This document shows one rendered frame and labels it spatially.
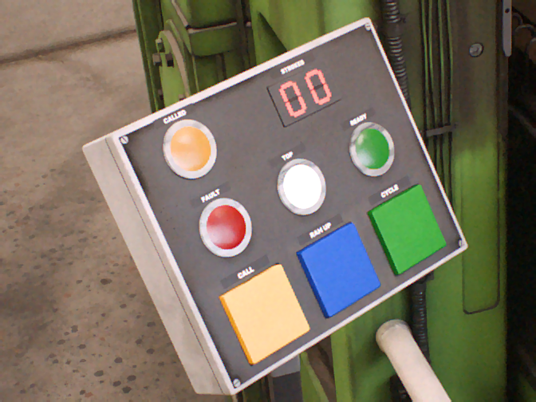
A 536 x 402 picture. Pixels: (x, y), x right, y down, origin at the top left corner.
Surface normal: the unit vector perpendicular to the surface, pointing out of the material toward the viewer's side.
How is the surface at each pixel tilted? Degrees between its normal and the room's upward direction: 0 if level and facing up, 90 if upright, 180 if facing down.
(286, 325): 60
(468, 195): 90
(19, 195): 0
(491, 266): 90
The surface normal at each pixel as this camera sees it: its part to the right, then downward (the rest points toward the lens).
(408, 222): 0.50, -0.11
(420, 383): -0.56, -0.65
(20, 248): -0.10, -0.84
